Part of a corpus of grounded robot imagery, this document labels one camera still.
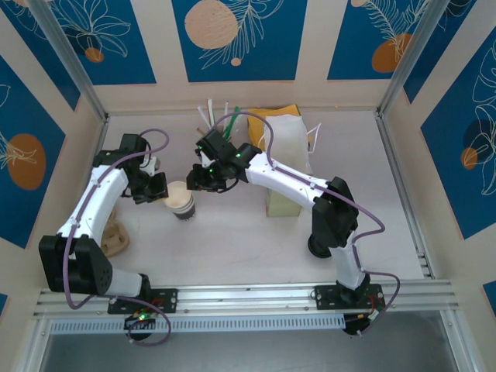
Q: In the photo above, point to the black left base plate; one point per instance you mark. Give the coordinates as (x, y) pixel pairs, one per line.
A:
(168, 300)

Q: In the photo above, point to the beige pulp cup carrier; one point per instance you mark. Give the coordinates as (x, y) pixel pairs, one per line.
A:
(116, 240)

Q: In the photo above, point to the white wrapped straw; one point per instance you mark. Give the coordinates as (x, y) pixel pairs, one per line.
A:
(238, 124)
(226, 106)
(211, 112)
(203, 114)

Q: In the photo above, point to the wooden stirrer stick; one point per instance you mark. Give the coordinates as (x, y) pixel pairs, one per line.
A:
(198, 131)

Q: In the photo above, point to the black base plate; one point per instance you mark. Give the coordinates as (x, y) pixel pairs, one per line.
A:
(168, 300)
(325, 298)

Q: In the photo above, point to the aluminium frame post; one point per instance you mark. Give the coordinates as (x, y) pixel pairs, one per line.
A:
(69, 58)
(412, 58)

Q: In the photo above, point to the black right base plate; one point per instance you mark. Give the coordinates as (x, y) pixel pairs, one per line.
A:
(325, 298)

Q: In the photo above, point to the yellow napkin stack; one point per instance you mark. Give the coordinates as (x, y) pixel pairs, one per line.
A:
(255, 128)

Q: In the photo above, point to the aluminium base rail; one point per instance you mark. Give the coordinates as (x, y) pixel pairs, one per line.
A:
(248, 296)

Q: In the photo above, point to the small controller board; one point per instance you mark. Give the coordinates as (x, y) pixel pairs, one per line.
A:
(368, 318)
(140, 317)

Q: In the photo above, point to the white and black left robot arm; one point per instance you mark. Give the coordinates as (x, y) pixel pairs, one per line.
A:
(97, 205)

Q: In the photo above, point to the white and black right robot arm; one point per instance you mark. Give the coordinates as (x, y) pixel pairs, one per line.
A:
(286, 178)

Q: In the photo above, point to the black plastic cup lid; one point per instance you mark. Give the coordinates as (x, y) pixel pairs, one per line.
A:
(317, 250)

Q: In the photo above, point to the dark sleeved paper coffee cup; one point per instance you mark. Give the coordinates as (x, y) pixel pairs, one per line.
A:
(176, 193)
(187, 215)

